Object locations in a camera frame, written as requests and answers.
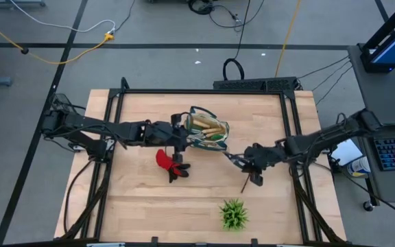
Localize yellow extension cable with plug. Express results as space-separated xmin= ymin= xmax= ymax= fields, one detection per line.
xmin=0 ymin=12 xmax=115 ymax=65

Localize dark grey desk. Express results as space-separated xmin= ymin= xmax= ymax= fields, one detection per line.
xmin=347 ymin=44 xmax=395 ymax=205

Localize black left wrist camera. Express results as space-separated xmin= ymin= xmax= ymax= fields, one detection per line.
xmin=172 ymin=145 xmax=184 ymax=164

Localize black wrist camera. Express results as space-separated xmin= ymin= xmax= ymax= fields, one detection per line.
xmin=250 ymin=172 xmax=265 ymax=187
xmin=172 ymin=145 xmax=184 ymax=164

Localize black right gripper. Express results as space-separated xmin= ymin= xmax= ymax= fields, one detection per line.
xmin=233 ymin=143 xmax=287 ymax=173

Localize black cable with loop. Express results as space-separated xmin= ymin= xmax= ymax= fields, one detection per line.
xmin=222 ymin=0 xmax=252 ymax=82

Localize white cable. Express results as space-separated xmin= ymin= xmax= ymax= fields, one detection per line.
xmin=8 ymin=0 xmax=116 ymax=34

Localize beige green-trimmed gardening bag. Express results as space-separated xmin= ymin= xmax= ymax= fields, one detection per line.
xmin=182 ymin=105 xmax=231 ymax=152

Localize tangled black floor cables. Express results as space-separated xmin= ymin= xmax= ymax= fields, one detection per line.
xmin=187 ymin=0 xmax=265 ymax=32

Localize red black gardening gloves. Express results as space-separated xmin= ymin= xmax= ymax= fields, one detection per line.
xmin=155 ymin=149 xmax=191 ymax=183

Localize black power strip box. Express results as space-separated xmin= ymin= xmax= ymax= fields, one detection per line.
xmin=213 ymin=77 xmax=298 ymax=92

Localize long yellow hanging cable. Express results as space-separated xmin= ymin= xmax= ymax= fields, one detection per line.
xmin=274 ymin=0 xmax=302 ymax=78

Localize white paper sheet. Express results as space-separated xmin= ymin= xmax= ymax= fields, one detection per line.
xmin=331 ymin=139 xmax=363 ymax=166

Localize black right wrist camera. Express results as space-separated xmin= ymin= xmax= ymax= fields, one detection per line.
xmin=250 ymin=172 xmax=265 ymax=187

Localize white blue wipes canister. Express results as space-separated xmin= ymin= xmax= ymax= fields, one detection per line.
xmin=346 ymin=156 xmax=372 ymax=178

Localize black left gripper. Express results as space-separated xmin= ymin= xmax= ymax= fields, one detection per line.
xmin=145 ymin=114 xmax=195 ymax=147

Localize green plant in white pot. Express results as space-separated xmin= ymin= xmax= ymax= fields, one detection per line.
xmin=219 ymin=198 xmax=250 ymax=231

